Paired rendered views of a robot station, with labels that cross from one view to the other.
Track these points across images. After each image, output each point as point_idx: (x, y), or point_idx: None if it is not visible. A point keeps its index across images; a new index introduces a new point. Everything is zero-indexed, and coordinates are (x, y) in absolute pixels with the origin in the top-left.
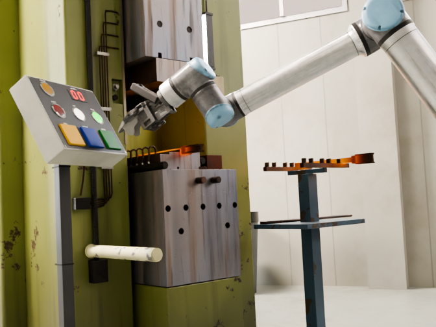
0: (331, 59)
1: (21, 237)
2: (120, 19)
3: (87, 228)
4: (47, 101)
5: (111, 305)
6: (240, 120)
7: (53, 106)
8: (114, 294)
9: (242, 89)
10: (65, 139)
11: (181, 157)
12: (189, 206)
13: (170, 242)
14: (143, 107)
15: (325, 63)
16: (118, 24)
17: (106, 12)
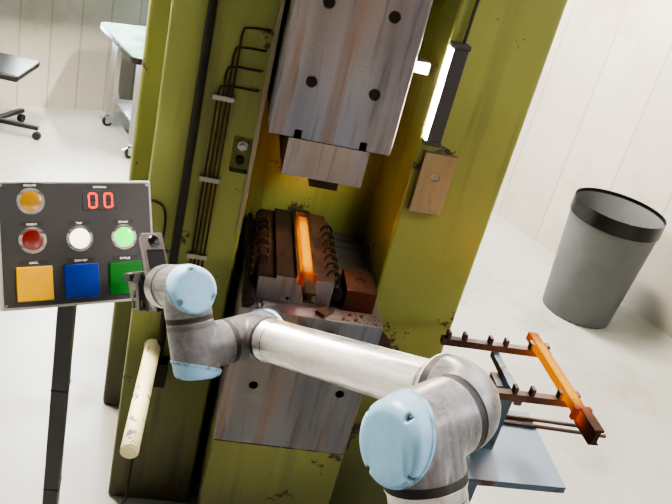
0: (375, 393)
1: None
2: (272, 42)
3: (155, 319)
4: (16, 226)
5: (172, 406)
6: (473, 227)
7: (23, 235)
8: (179, 396)
9: (267, 330)
10: (16, 292)
11: (297, 285)
12: None
13: (232, 393)
14: (136, 280)
15: (366, 392)
16: (267, 51)
17: (249, 29)
